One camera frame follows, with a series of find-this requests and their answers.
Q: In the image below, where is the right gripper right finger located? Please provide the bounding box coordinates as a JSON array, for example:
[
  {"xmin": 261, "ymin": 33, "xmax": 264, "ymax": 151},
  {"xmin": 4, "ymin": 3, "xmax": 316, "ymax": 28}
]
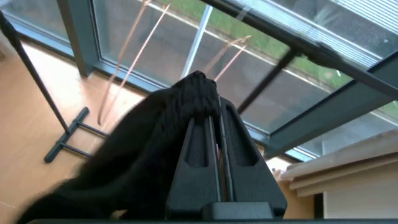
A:
[{"xmin": 217, "ymin": 96, "xmax": 289, "ymax": 219}]

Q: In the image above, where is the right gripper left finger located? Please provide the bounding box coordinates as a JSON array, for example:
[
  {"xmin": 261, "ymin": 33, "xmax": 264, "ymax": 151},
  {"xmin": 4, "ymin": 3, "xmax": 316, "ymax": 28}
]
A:
[{"xmin": 165, "ymin": 116, "xmax": 222, "ymax": 219}]

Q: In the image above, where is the black garment with white cords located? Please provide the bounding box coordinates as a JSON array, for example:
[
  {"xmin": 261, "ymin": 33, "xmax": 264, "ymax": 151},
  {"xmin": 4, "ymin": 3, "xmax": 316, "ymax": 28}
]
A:
[{"xmin": 14, "ymin": 70, "xmax": 223, "ymax": 222}]

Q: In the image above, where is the pink clothes hanger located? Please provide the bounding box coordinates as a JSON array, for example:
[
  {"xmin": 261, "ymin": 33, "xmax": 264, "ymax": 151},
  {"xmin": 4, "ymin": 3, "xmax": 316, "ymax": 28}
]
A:
[
  {"xmin": 96, "ymin": 0, "xmax": 172, "ymax": 126},
  {"xmin": 201, "ymin": 34, "xmax": 252, "ymax": 83}
]

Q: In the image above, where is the black clothes rack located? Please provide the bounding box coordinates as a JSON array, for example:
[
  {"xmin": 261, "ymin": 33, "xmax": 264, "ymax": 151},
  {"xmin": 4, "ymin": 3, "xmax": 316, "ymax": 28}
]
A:
[{"xmin": 0, "ymin": 0, "xmax": 398, "ymax": 164}]

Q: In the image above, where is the window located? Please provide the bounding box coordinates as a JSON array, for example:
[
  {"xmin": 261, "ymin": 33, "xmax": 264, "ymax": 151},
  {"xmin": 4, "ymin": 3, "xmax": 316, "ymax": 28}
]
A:
[{"xmin": 0, "ymin": 0, "xmax": 398, "ymax": 163}]

